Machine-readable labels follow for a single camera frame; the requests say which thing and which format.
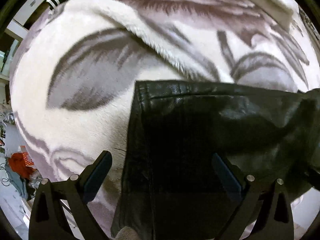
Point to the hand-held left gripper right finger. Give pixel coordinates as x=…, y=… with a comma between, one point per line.
x=226, y=177

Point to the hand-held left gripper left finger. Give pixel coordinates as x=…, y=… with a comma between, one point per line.
x=96, y=177

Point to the black leather jacket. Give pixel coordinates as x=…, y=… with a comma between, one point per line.
x=190, y=130

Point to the floral bed blanket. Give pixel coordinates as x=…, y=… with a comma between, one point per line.
x=75, y=135

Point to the grey knit cloth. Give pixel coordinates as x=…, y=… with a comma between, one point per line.
x=127, y=233

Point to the orange cloth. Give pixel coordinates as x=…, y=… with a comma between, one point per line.
x=20, y=163

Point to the white drawer unit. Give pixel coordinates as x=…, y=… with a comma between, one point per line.
x=32, y=2

